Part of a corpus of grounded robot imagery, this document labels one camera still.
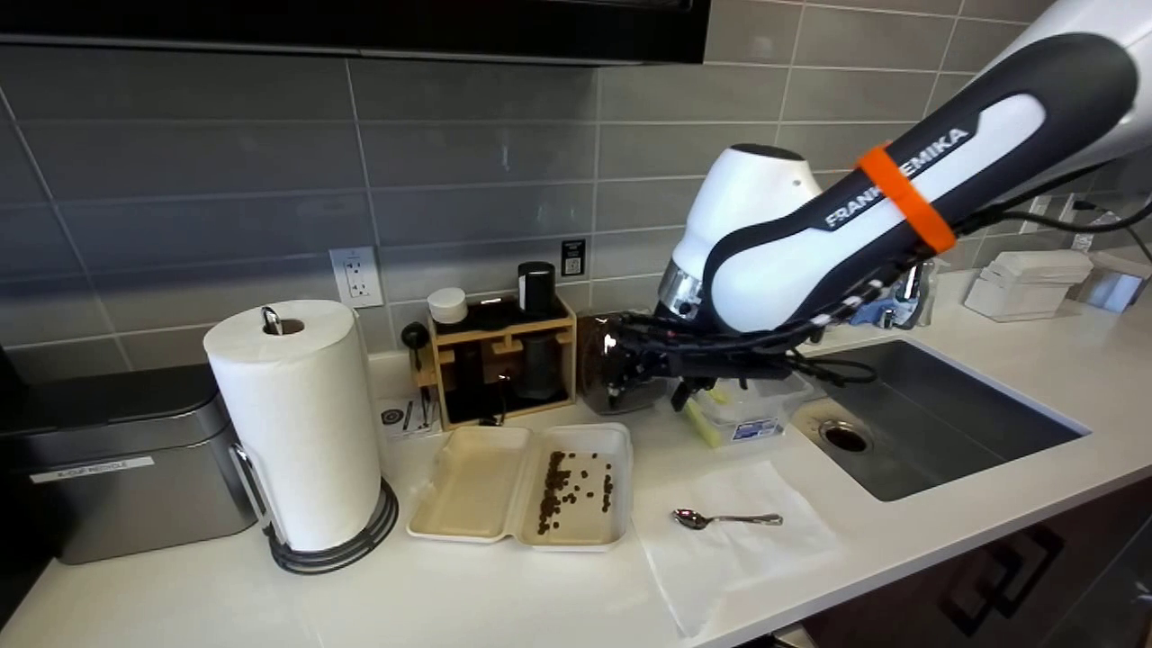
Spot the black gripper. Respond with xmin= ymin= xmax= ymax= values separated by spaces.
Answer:
xmin=573 ymin=309 xmax=675 ymax=416

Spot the white foam clamshell container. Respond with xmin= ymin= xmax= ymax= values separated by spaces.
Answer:
xmin=404 ymin=416 xmax=637 ymax=553

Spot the yellow green sponge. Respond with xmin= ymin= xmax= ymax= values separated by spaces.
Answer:
xmin=682 ymin=384 xmax=741 ymax=448

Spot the wooden countertop organizer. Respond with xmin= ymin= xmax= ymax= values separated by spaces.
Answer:
xmin=410 ymin=292 xmax=583 ymax=428

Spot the brown coffee beans pile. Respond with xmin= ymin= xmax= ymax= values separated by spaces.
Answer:
xmin=534 ymin=446 xmax=618 ymax=535

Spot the clear plastic tub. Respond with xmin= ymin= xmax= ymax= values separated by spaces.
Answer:
xmin=682 ymin=372 xmax=816 ymax=448

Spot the small metal spoon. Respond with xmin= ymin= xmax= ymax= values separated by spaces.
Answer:
xmin=669 ymin=502 xmax=789 ymax=535

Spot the small white jar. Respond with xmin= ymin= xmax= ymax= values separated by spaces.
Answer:
xmin=426 ymin=283 xmax=471 ymax=328

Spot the black measuring scoop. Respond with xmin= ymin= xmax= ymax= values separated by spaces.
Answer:
xmin=399 ymin=315 xmax=434 ymax=374

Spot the white paper towel roll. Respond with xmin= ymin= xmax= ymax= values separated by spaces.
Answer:
xmin=198 ymin=295 xmax=387 ymax=553

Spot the stainless steel sink basin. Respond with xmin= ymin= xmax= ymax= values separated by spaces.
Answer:
xmin=789 ymin=337 xmax=1090 ymax=502

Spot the metal paper towel holder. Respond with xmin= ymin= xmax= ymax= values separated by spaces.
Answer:
xmin=225 ymin=303 xmax=404 ymax=574

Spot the white cardboard box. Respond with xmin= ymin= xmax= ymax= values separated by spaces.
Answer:
xmin=958 ymin=246 xmax=1093 ymax=324

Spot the dark upper cabinet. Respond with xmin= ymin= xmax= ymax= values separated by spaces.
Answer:
xmin=0 ymin=0 xmax=714 ymax=69

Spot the dark cabinet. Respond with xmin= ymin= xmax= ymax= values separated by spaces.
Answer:
xmin=0 ymin=0 xmax=714 ymax=69
xmin=735 ymin=478 xmax=1152 ymax=648

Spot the small clear holder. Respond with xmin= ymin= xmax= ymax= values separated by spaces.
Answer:
xmin=1071 ymin=262 xmax=1147 ymax=315

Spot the dark lower cabinet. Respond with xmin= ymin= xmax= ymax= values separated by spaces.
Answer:
xmin=735 ymin=478 xmax=1152 ymax=648

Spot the grey metal box appliance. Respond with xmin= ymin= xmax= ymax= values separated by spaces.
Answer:
xmin=0 ymin=358 xmax=262 ymax=570

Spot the black wall outlet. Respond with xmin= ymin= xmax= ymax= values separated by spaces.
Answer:
xmin=559 ymin=234 xmax=589 ymax=280

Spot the black cable conduit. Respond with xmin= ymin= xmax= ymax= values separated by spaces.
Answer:
xmin=632 ymin=265 xmax=918 ymax=391

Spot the white wall outlet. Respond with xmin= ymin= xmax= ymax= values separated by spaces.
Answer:
xmin=327 ymin=246 xmax=385 ymax=314

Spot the orange strap band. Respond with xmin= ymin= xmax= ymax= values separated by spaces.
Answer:
xmin=852 ymin=141 xmax=966 ymax=260

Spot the black cabinet handle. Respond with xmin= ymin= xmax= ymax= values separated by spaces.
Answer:
xmin=940 ymin=526 xmax=1066 ymax=639

